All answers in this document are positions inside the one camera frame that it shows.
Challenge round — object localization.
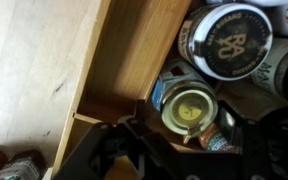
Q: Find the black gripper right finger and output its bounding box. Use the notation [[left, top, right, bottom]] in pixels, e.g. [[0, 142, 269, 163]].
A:
[[216, 100, 249, 155]]

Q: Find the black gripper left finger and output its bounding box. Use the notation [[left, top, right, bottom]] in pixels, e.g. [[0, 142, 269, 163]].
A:
[[133, 99, 149, 124]]

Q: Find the small red sauce bottle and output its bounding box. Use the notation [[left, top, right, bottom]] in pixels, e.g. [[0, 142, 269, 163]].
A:
[[198, 123, 239, 154]]

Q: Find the silver rimmed spice jar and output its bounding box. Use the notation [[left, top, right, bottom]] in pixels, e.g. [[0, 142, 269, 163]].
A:
[[150, 59, 219, 137]]

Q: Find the wooden spice rack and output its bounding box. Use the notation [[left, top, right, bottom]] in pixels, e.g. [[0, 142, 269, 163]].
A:
[[52, 0, 288, 180]]

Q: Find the white bottle with dark print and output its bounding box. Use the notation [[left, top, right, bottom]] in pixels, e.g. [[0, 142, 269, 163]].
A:
[[251, 37, 288, 108]]

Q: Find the spice jar with white label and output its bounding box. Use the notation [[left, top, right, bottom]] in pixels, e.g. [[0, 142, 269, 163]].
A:
[[178, 2, 274, 82]]

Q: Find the brown capped green label bottle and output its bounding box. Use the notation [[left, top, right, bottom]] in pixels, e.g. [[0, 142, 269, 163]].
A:
[[0, 149, 49, 180]]

